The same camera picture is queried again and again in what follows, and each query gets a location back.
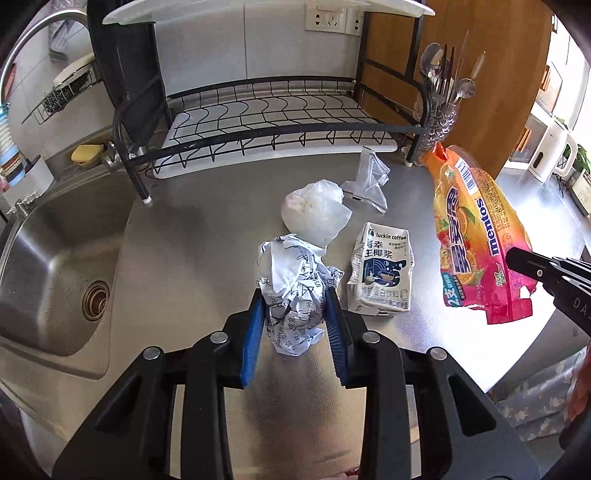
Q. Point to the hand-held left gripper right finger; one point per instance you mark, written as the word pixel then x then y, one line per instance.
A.
pixel 336 337

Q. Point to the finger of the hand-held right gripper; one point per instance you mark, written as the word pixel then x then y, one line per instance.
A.
pixel 531 267

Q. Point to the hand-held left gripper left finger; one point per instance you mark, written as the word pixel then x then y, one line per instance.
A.
pixel 253 341

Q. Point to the printed paper ball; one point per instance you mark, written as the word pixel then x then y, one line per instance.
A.
pixel 295 286

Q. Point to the orange candy bag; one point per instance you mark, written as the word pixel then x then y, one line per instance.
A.
pixel 471 226

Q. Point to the white milk carton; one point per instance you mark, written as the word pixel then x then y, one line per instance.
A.
pixel 381 272

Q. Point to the person's blue patterned clothing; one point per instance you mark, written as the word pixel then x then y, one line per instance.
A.
pixel 540 397

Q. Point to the white electric kettle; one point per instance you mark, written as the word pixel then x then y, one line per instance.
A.
pixel 551 154

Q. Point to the green plant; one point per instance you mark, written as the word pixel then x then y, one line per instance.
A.
pixel 584 157

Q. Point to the white plastic bag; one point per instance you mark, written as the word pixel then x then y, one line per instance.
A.
pixel 314 210

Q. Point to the white storage cabinet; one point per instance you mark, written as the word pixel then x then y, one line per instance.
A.
pixel 531 134

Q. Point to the sink drain strainer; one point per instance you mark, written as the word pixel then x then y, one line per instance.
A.
pixel 96 300

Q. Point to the clear plastic wrapper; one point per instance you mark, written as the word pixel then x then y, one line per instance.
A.
pixel 369 177

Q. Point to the glass cutlery holder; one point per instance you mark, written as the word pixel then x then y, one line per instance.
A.
pixel 438 124

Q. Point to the wooden cutting board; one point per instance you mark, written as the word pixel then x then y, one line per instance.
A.
pixel 498 74

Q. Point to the bunch of metal cutlery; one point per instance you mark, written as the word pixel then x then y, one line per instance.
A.
pixel 445 74

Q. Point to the stainless steel sink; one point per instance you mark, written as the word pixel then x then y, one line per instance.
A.
pixel 46 277

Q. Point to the white drip tray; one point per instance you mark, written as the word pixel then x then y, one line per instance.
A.
pixel 258 7
pixel 277 120

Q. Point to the metal sink knob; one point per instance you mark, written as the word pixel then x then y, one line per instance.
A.
pixel 111 157

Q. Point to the yellow soap bar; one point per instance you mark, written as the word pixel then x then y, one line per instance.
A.
pixel 87 153

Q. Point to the white toothbrush container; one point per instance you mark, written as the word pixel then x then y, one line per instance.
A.
pixel 32 180

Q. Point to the steel wool scourer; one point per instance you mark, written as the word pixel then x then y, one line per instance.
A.
pixel 62 94

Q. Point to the blue white faucet filter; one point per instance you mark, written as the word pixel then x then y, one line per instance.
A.
pixel 10 143

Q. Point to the white sponge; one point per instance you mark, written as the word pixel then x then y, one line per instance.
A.
pixel 74 69

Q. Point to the curved steel faucet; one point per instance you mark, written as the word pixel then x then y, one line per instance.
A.
pixel 27 41

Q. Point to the white wall outlet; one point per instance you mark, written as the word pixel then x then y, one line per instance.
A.
pixel 333 16

